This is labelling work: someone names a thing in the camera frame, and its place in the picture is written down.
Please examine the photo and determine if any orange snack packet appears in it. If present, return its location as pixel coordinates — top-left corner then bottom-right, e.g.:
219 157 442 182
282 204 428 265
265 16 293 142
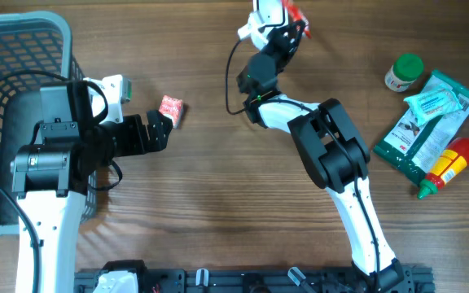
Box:
159 95 184 129

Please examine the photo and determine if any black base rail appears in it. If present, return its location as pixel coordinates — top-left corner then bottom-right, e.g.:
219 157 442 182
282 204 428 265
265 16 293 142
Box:
73 265 436 293

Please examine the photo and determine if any grey plastic mesh basket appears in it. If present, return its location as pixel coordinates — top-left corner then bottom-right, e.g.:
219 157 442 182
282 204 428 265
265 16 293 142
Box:
0 11 84 191

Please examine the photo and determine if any red snack bar wrapper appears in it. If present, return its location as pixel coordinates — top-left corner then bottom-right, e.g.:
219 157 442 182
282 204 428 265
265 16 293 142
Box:
282 0 312 39

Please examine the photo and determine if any mint wet wipes pack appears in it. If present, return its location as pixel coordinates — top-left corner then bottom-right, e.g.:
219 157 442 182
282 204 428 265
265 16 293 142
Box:
404 85 462 126

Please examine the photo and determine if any red sauce bottle green cap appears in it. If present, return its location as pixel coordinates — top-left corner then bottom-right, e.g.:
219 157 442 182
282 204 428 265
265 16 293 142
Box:
417 138 469 199

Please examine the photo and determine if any green lid spice jar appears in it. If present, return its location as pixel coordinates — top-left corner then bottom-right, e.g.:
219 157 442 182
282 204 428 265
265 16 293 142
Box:
384 53 424 93

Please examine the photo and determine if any white barcode scanner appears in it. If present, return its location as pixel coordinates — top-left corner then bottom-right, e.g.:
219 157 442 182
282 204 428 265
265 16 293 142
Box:
253 0 288 28

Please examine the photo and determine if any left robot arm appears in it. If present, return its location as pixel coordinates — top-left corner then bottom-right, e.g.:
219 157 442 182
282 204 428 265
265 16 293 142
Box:
11 80 173 292

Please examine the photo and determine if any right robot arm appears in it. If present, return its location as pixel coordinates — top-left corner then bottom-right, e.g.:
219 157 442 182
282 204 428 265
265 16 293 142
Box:
236 20 404 292

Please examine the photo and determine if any green 3M gloves package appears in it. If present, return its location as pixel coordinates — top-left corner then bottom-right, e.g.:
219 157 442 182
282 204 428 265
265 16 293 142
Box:
373 70 469 185

